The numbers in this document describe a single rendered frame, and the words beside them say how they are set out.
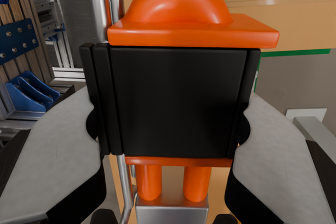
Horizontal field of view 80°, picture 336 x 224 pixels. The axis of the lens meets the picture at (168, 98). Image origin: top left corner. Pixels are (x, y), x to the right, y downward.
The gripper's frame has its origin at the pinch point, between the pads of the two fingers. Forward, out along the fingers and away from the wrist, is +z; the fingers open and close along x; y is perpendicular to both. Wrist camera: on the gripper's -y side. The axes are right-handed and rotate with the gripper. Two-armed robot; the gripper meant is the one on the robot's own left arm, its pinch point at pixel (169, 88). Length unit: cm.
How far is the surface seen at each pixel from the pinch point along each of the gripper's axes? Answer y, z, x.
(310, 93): 65, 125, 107
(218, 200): 58, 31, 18
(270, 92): 66, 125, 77
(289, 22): 7, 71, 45
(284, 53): 35, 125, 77
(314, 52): 34, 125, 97
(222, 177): 47, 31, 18
